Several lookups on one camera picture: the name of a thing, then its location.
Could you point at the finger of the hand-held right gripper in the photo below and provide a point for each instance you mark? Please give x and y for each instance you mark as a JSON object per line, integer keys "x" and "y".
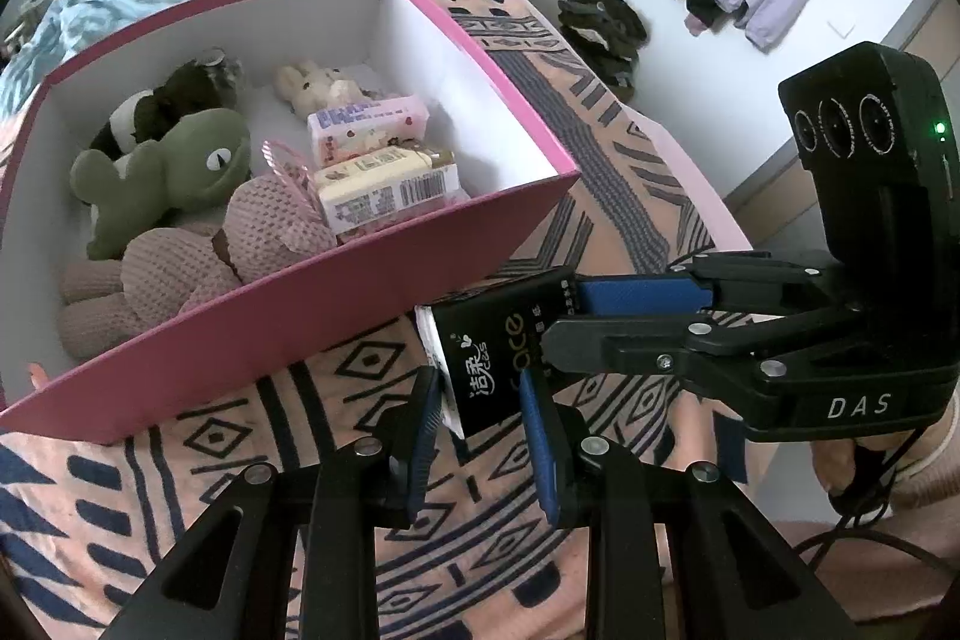
{"x": 637, "y": 295}
{"x": 600, "y": 344}

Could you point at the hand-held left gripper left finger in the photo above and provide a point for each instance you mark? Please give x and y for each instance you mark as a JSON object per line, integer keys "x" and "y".
{"x": 427, "y": 437}

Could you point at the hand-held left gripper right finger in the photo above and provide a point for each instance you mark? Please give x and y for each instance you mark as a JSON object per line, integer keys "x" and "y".
{"x": 536, "y": 452}

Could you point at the black tissue pack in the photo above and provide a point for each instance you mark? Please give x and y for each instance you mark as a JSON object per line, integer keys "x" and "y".
{"x": 487, "y": 355}

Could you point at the pink cardboard box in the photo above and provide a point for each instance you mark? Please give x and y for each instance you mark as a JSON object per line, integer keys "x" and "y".
{"x": 300, "y": 325}

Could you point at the cream tissue pack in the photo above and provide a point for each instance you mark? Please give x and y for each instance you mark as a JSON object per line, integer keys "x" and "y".
{"x": 382, "y": 190}

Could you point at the floral tissue pack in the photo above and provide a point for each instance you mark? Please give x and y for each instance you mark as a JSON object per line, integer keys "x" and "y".
{"x": 367, "y": 126}

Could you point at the white plush bunny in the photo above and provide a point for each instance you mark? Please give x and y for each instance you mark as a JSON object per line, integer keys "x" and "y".
{"x": 304, "y": 85}

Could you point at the person's right hand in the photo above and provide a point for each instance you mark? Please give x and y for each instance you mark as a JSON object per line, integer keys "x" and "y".
{"x": 832, "y": 467}

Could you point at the pink knitted plush toy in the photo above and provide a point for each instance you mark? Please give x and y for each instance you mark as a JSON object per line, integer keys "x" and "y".
{"x": 172, "y": 265}

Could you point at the green frog plush toy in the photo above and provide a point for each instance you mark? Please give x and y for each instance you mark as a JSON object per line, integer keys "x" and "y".
{"x": 172, "y": 168}

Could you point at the brown and white plush toy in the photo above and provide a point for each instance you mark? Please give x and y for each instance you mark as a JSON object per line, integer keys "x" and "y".
{"x": 180, "y": 100}

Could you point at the white wall switch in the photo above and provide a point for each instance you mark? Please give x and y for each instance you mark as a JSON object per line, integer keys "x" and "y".
{"x": 840, "y": 27}

